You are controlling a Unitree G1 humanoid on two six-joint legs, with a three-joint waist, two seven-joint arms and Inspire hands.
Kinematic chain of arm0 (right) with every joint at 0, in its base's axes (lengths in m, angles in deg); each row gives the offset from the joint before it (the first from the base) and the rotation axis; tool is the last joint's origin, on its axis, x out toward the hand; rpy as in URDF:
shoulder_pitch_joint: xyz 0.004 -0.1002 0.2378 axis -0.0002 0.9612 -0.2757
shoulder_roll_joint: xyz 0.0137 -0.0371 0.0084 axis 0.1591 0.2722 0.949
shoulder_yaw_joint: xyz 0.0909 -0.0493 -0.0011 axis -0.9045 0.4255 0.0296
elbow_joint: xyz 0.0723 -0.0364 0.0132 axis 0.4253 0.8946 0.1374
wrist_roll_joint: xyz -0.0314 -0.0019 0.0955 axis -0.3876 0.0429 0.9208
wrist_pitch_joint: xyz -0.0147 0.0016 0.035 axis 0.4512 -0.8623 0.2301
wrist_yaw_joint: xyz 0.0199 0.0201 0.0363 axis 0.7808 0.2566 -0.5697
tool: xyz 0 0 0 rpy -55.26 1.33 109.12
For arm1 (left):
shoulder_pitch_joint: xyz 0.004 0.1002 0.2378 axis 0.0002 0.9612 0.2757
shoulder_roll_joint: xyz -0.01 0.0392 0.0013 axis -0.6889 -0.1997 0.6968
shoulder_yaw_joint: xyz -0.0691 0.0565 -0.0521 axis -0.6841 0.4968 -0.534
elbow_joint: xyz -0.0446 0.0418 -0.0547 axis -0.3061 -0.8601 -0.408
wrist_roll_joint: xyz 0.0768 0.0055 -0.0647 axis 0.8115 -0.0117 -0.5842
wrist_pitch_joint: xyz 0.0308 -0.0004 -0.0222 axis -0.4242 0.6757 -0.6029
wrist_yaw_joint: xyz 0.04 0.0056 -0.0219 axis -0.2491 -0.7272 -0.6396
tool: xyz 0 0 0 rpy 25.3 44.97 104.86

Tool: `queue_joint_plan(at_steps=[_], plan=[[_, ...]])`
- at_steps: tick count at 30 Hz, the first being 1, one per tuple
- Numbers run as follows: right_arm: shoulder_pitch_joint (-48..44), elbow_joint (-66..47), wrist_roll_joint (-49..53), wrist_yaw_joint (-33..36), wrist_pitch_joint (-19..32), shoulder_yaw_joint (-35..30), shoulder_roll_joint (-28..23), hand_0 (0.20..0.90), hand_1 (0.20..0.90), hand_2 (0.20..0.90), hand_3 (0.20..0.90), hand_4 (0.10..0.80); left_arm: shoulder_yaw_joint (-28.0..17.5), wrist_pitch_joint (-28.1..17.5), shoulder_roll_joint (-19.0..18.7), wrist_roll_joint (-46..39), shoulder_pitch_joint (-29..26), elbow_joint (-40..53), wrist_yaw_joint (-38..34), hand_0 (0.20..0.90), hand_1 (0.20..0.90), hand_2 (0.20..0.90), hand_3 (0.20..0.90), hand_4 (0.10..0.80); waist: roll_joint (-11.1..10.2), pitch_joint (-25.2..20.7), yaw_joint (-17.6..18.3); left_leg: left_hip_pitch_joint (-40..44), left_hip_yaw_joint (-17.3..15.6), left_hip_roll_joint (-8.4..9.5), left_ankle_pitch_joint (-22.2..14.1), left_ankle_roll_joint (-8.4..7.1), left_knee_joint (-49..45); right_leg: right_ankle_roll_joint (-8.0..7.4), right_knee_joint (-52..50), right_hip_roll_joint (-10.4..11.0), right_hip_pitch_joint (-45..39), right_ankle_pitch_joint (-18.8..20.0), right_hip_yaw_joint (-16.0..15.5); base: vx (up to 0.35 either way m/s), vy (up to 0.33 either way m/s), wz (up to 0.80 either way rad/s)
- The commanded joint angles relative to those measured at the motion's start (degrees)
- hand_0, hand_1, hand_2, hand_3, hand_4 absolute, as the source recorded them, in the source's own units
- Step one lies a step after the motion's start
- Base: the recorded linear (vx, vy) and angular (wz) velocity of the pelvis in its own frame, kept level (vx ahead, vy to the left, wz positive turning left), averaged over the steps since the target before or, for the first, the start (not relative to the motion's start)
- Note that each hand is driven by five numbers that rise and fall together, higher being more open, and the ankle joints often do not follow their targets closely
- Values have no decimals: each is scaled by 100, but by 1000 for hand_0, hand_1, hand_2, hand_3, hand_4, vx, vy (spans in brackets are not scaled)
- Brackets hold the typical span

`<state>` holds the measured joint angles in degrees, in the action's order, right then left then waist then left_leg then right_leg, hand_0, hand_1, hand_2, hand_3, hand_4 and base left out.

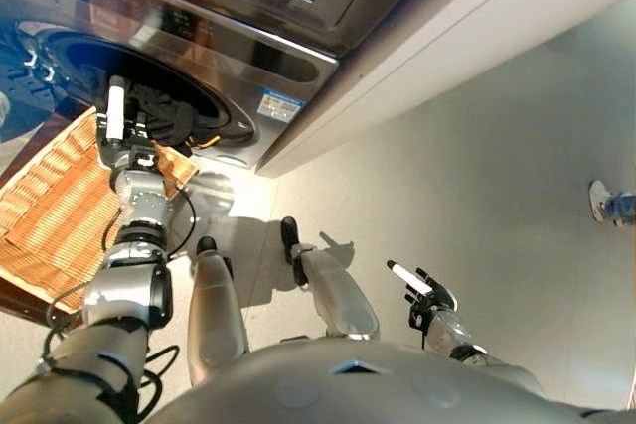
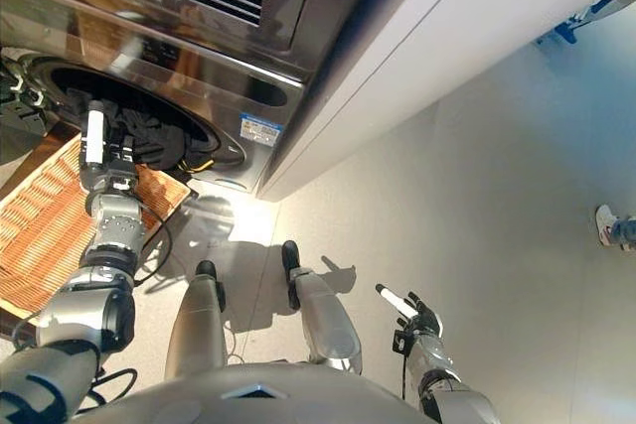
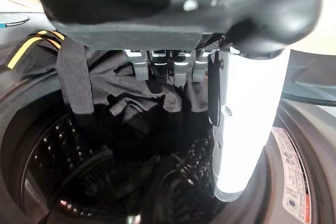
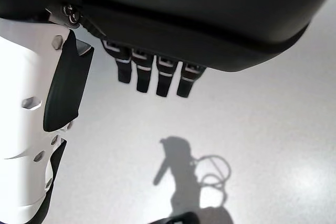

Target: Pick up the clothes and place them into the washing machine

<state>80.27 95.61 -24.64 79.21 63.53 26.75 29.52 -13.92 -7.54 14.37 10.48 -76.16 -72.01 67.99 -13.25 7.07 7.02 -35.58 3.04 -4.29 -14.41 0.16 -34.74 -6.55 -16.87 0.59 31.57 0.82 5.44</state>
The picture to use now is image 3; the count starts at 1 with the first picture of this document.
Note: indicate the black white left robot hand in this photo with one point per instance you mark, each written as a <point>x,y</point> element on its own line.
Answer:
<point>157,6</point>

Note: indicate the black garment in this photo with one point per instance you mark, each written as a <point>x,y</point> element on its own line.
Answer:
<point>118,98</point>

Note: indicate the dark grey washing machine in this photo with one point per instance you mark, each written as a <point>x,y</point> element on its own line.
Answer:
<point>26,142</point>

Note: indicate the grey curved warning label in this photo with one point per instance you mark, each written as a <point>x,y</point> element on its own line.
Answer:
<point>296,176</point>

